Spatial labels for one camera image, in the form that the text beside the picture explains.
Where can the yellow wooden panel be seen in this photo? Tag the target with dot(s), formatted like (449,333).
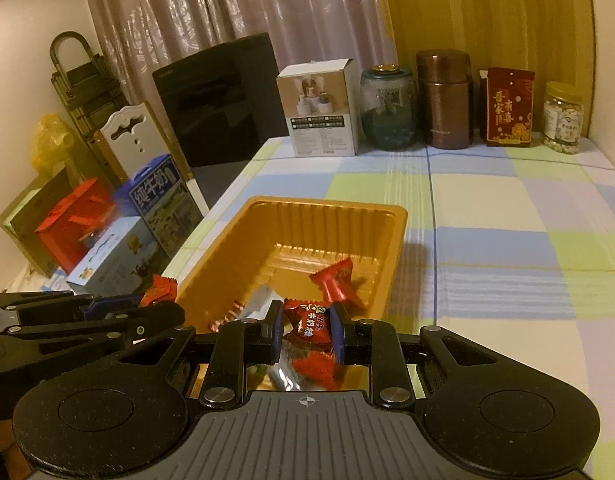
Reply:
(555,39)

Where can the brown cardboard box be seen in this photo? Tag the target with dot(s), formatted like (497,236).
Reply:
(27,211)

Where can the white product box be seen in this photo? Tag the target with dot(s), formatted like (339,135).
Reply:
(321,106)

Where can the large red snack bag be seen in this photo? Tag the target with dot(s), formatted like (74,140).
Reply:
(335,282)

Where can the white snack wrapper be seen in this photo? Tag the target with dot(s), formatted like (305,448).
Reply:
(258,305)

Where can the black appliance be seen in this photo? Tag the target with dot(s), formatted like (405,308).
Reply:
(223,103)

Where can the orange plastic tray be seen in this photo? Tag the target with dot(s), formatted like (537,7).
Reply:
(281,242)

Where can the red silver candy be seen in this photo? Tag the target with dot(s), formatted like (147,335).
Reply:
(283,376)

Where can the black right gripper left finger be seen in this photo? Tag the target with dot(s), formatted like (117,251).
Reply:
(228,353)

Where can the checkered tablecloth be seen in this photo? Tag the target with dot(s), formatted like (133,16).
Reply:
(513,248)

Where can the mauve curtain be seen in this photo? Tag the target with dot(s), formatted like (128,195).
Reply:
(141,36)

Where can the green glass jar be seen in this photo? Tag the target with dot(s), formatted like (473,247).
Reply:
(388,107)

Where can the white wooden chair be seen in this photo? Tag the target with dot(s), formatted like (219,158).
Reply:
(130,138)

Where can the brown metal thermos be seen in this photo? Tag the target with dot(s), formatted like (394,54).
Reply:
(445,98)

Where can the yellow plastic bag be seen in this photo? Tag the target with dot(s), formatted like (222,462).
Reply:
(53,148)

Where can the light blue milk box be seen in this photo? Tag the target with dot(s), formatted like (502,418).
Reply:
(122,261)

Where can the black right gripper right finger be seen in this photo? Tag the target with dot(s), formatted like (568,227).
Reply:
(377,346)

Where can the blue milk carton box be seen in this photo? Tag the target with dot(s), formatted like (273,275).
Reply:
(162,199)

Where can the red candy packet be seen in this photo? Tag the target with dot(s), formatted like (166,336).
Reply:
(310,324)

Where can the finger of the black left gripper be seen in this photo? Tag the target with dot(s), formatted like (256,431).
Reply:
(101,308)
(139,323)

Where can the black folding cart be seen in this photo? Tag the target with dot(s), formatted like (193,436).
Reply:
(89,92)

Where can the clear plastic snack jar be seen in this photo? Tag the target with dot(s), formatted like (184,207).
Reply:
(563,117)

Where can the person's right hand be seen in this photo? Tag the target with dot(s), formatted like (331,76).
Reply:
(14,461)

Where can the red gift box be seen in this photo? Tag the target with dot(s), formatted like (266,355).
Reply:
(84,212)

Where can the brown red snack packet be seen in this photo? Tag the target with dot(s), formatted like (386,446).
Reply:
(232,314)

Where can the red gift bag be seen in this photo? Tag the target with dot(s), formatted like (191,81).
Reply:
(507,98)

